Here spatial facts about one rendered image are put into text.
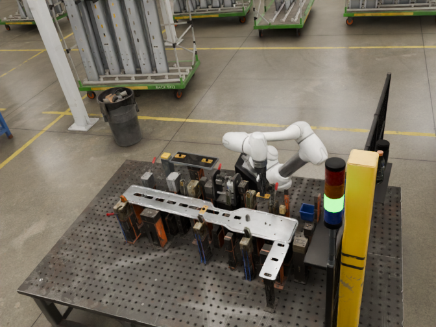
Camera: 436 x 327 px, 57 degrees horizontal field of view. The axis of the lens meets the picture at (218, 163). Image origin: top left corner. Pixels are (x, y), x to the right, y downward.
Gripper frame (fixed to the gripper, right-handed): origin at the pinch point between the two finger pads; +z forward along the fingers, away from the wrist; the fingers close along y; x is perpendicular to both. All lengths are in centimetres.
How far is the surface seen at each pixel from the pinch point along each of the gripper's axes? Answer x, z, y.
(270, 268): 14.9, 29.3, 34.0
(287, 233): 16.1, 29.2, 3.6
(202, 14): -399, 99, -662
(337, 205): 57, -61, 67
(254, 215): -10.4, 29.1, -5.1
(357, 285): 66, -2, 53
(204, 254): -39, 50, 21
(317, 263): 40, 26, 24
